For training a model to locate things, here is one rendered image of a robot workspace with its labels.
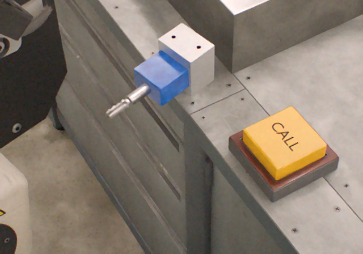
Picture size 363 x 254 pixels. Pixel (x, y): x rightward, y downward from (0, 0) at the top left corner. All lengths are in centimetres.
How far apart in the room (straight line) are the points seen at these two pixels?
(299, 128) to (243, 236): 30
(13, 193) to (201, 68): 23
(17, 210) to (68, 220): 90
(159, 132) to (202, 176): 15
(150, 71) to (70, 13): 56
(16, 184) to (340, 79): 37
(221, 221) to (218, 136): 30
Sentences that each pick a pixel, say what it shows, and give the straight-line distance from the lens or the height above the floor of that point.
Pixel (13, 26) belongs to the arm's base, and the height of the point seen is 116.
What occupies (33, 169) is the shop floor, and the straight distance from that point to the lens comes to 186.
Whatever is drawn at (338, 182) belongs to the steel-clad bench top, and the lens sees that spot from 83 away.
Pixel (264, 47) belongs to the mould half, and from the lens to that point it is 91.
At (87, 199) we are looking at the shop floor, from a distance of 179.
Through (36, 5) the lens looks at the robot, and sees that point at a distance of 68.
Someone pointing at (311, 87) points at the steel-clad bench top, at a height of 80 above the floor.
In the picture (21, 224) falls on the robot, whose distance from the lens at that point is 89.
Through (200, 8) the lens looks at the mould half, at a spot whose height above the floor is 85.
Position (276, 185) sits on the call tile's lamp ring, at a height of 82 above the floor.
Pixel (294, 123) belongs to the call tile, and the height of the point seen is 84.
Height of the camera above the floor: 147
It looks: 50 degrees down
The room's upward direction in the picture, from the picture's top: 2 degrees counter-clockwise
